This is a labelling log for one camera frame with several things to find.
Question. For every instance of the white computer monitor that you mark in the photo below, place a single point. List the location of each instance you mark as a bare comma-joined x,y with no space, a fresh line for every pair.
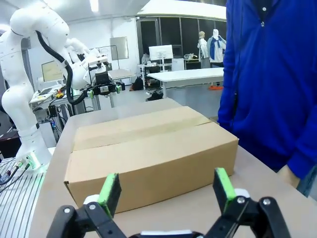
160,52

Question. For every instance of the large brown cardboard box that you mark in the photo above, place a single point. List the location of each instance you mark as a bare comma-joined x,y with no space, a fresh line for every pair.
148,158

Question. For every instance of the yellow red emergency stop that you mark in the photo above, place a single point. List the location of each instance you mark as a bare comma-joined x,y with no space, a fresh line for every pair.
59,95

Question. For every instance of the small black control box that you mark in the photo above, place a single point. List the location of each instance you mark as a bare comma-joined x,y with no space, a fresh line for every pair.
52,110

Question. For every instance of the person's right forearm blue sleeve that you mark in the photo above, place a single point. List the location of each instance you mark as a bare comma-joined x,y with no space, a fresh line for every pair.
225,109

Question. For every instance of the long white table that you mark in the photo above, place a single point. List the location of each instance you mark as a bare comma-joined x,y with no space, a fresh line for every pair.
188,74

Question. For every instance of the person in blue sweater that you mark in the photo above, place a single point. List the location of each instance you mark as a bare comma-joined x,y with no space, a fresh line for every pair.
267,74

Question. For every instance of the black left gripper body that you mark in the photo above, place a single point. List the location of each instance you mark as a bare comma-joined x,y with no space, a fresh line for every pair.
104,85

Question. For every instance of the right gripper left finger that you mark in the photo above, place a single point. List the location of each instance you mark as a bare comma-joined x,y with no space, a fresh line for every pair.
109,196

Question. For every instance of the person's left forearm blue sleeve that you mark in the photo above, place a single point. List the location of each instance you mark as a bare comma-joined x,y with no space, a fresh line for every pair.
304,138

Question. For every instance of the mannequin in white coat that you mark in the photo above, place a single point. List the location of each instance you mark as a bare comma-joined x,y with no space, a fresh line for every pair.
202,49

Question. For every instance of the ceiling light strip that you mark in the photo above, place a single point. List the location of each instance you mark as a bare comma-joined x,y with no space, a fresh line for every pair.
94,5

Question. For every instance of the cluttered white workbench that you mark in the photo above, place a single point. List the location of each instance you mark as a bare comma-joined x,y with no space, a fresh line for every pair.
47,93

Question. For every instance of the screen with light picture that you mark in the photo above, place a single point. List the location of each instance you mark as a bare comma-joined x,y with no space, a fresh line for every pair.
52,71

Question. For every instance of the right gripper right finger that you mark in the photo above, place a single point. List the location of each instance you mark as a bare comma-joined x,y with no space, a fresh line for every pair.
224,188

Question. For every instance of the mannequin in blue white jacket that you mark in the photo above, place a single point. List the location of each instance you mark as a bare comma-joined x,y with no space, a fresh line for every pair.
216,48

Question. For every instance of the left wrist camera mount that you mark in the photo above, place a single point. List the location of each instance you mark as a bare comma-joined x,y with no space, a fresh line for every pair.
99,60

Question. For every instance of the slotted aluminium base plate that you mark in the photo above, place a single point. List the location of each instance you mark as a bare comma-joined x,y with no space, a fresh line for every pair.
17,198

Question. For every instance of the white cabinet box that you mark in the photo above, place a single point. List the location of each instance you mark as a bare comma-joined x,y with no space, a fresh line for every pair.
177,64

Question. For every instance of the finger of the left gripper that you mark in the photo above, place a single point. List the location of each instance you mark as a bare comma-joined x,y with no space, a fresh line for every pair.
90,94
118,88

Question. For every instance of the black bag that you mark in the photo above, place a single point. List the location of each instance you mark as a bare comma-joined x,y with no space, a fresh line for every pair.
137,83
154,95

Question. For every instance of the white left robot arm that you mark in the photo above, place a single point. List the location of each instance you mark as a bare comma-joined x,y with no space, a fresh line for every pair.
15,104

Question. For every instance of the grey wall board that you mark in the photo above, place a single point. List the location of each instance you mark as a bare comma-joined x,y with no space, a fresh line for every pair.
119,47

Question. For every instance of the orange tool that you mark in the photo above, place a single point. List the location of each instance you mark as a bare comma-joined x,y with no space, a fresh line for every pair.
216,87

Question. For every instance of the person's left hand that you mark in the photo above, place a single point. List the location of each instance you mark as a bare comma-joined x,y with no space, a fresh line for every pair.
289,176

